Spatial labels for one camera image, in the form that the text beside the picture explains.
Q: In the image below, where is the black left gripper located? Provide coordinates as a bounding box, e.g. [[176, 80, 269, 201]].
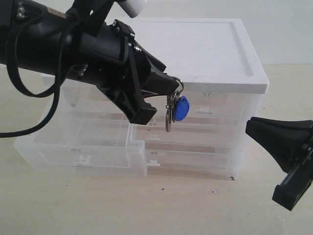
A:
[[78, 20, 179, 124]]

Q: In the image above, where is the clear bottom drawer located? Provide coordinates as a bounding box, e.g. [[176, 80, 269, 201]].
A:
[[145, 142, 247, 180]]

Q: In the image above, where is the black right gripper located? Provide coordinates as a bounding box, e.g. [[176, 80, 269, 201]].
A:
[[246, 117, 313, 211]]

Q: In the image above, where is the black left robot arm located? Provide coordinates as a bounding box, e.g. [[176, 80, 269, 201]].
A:
[[0, 0, 179, 125]]

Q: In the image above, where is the black cable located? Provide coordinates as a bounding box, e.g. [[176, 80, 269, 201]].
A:
[[0, 0, 84, 138]]

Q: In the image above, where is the white plastic drawer cabinet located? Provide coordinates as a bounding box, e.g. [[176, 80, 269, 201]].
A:
[[40, 17, 269, 181]]

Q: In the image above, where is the clear drawer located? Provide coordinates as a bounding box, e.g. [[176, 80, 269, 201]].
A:
[[14, 111, 147, 177], [145, 142, 247, 180], [134, 116, 247, 147], [184, 92, 264, 120]]

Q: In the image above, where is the key bunch with blue fob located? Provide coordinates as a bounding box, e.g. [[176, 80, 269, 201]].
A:
[[165, 77, 190, 133]]

